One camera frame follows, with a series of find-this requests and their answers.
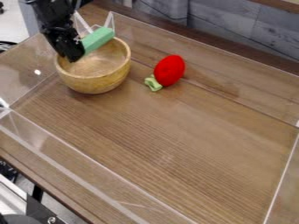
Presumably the black metal bracket lower left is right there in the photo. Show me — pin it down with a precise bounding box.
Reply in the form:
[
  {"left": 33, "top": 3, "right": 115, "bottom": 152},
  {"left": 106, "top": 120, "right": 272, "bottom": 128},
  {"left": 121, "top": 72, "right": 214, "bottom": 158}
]
[{"left": 26, "top": 195, "right": 69, "bottom": 224}]

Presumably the light wooden bowl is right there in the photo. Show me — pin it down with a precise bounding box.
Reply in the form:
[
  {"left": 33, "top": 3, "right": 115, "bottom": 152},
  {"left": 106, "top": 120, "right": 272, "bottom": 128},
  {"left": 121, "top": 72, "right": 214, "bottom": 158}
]
[{"left": 54, "top": 38, "right": 131, "bottom": 95}]

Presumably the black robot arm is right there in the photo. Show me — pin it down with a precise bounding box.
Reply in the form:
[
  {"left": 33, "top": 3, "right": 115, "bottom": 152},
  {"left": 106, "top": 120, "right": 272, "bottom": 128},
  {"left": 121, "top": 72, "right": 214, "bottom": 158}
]
[{"left": 26, "top": 0, "right": 86, "bottom": 62}]

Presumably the grey table leg post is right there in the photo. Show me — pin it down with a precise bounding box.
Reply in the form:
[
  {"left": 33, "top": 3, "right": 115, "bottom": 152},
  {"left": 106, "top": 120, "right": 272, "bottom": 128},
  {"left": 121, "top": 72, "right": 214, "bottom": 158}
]
[{"left": 18, "top": 0, "right": 41, "bottom": 37}]

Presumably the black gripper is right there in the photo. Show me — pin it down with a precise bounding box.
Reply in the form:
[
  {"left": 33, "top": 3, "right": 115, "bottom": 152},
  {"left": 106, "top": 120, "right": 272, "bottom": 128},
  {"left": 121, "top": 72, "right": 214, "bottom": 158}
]
[{"left": 37, "top": 16, "right": 86, "bottom": 62}]

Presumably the red knitted toy fruit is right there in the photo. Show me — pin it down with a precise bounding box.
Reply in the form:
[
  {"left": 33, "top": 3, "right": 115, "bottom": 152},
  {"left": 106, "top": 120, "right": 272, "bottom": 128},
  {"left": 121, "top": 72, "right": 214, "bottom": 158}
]
[{"left": 154, "top": 55, "right": 186, "bottom": 87}]

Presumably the clear acrylic tray enclosure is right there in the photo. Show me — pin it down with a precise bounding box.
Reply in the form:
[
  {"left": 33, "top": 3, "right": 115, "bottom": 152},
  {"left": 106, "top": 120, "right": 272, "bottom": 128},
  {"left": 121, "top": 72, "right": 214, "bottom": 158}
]
[{"left": 0, "top": 15, "right": 299, "bottom": 224}]

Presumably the green rectangular block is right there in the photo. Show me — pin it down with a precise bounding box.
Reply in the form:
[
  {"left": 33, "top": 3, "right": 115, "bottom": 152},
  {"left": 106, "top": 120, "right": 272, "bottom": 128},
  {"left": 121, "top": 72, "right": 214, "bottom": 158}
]
[{"left": 82, "top": 27, "right": 115, "bottom": 54}]

